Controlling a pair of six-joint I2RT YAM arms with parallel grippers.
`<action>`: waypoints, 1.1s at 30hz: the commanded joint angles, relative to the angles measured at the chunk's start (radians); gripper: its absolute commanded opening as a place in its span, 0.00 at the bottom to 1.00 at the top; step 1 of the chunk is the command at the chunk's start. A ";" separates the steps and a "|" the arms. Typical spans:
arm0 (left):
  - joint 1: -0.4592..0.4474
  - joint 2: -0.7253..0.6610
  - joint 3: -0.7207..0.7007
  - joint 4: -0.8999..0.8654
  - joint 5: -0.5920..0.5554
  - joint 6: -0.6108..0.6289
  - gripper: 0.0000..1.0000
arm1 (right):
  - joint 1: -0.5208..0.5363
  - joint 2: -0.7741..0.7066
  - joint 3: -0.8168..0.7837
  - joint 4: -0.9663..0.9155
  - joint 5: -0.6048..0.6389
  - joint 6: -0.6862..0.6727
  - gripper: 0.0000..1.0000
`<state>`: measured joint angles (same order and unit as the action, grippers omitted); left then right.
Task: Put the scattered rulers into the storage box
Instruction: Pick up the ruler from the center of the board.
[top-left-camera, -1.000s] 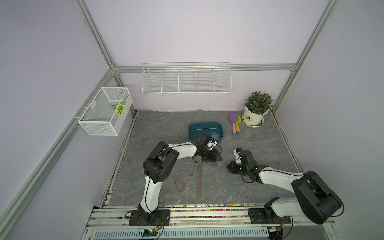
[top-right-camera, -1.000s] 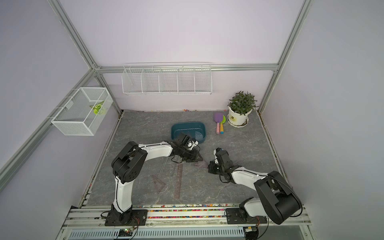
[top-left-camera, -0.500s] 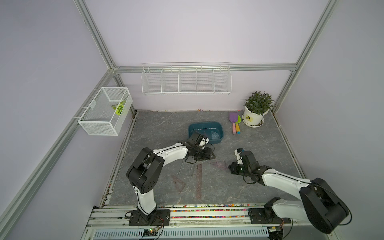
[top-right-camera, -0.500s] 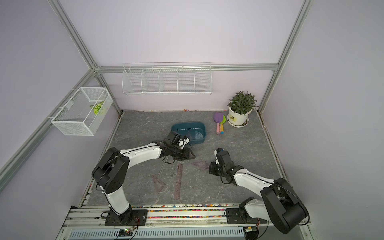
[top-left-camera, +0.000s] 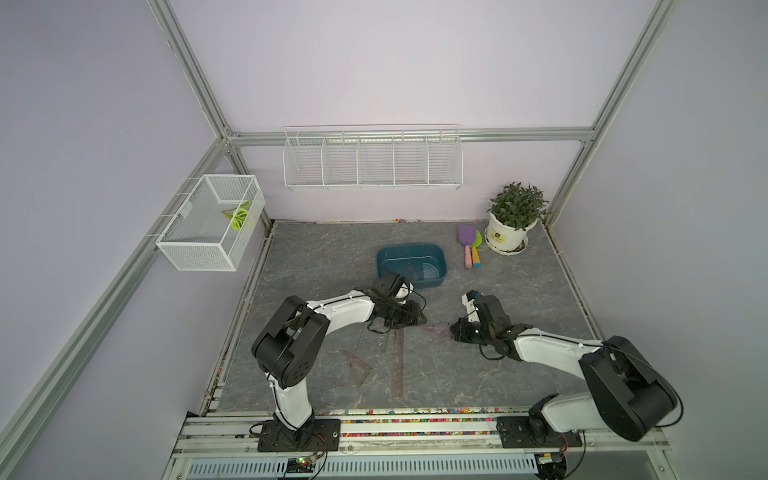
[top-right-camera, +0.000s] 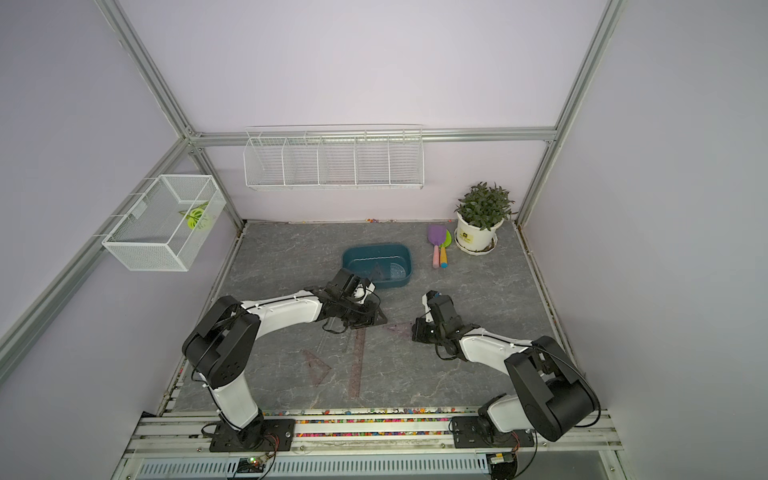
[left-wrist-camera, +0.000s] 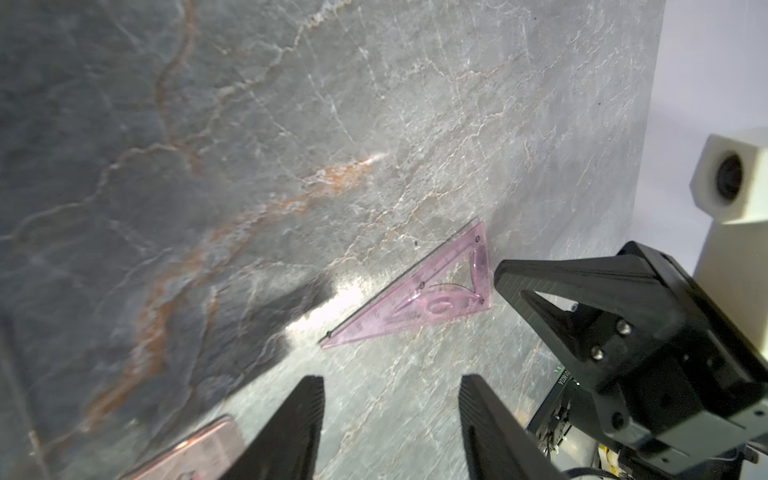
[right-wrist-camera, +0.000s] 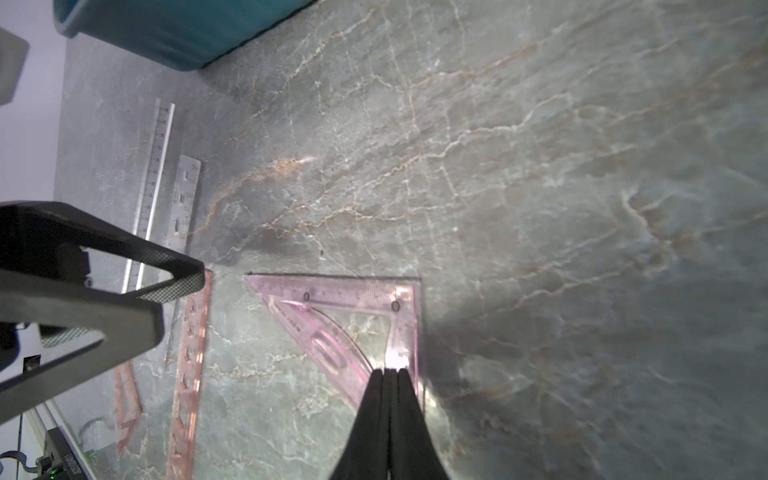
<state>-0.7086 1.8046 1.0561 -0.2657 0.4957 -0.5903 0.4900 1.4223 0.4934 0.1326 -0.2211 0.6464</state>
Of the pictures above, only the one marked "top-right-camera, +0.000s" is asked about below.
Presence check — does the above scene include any teal plastic storage box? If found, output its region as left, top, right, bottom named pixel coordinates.
left=342, top=243, right=412, bottom=289

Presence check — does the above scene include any green leaf toy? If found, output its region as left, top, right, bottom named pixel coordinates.
left=179, top=202, right=211, bottom=231

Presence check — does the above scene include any long white wire wall basket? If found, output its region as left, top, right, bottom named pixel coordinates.
left=243, top=124, right=425, bottom=190

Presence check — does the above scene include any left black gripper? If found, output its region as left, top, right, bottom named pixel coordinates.
left=337, top=297, right=388, bottom=329

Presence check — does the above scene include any purple toy shovel pink handle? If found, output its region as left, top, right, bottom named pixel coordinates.
left=427, top=224, right=447, bottom=269

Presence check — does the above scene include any purple triangle ruler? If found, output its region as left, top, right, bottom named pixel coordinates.
left=384, top=323, right=413, bottom=341

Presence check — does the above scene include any white mesh side basket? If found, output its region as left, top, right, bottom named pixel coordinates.
left=102, top=174, right=226, bottom=272

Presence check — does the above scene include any potted green plant white pot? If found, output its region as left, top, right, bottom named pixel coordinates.
left=455, top=182, right=516, bottom=256

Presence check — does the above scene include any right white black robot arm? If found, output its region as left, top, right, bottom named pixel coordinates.
left=412, top=290, right=601, bottom=446

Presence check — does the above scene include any pink triangle ruler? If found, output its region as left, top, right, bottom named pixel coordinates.
left=301, top=349, right=332, bottom=387
left=366, top=261, right=389, bottom=284

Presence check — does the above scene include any long pink straight ruler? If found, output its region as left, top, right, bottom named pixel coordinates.
left=347, top=329, right=366, bottom=399

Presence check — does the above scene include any aluminium rail frame front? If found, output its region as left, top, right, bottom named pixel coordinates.
left=112, top=407, right=634, bottom=479

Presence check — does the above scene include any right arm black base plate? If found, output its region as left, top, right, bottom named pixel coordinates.
left=448, top=416, right=535, bottom=449

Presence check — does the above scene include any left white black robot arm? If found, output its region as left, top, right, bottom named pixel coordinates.
left=182, top=284, right=387, bottom=433

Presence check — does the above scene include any clear blue protractor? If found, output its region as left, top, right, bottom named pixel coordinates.
left=388, top=261, right=409, bottom=282

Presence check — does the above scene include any green circuit board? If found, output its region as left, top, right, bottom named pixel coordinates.
left=236, top=457, right=269, bottom=475

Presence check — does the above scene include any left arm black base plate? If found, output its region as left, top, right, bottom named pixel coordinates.
left=209, top=418, right=296, bottom=453

